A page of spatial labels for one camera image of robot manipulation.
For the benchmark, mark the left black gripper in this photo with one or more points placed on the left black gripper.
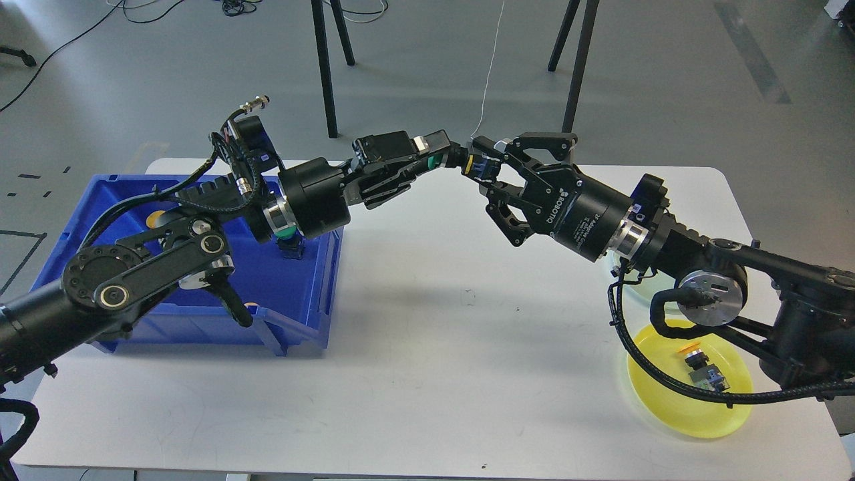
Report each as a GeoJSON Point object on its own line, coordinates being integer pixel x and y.
{"type": "Point", "coordinates": [312, 199]}

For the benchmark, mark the green push button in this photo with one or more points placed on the green push button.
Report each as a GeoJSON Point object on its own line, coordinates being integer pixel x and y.
{"type": "Point", "coordinates": [291, 243]}
{"type": "Point", "coordinates": [478, 167]}

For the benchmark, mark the yellow button back of bin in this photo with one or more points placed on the yellow button back of bin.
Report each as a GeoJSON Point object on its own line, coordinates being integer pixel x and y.
{"type": "Point", "coordinates": [157, 219]}

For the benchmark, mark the right black tripod stand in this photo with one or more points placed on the right black tripod stand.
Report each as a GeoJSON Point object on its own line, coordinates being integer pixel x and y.
{"type": "Point", "coordinates": [581, 54]}

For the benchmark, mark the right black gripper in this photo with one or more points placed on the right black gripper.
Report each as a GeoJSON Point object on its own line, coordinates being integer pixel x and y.
{"type": "Point", "coordinates": [578, 212]}

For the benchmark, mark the yellow plate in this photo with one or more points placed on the yellow plate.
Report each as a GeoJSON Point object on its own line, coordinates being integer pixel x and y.
{"type": "Point", "coordinates": [684, 414]}

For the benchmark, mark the yellow push button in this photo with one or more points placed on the yellow push button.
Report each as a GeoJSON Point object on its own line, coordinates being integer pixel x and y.
{"type": "Point", "coordinates": [703, 373]}

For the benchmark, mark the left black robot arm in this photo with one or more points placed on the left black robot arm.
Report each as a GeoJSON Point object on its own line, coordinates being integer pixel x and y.
{"type": "Point", "coordinates": [142, 249]}

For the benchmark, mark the light green plate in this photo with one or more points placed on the light green plate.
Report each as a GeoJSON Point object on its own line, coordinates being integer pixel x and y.
{"type": "Point", "coordinates": [641, 286]}

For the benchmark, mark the blue plastic bin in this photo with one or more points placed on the blue plastic bin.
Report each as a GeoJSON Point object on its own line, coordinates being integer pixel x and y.
{"type": "Point", "coordinates": [290, 299]}

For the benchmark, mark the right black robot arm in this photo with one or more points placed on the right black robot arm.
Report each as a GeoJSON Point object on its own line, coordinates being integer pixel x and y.
{"type": "Point", "coordinates": [795, 318]}

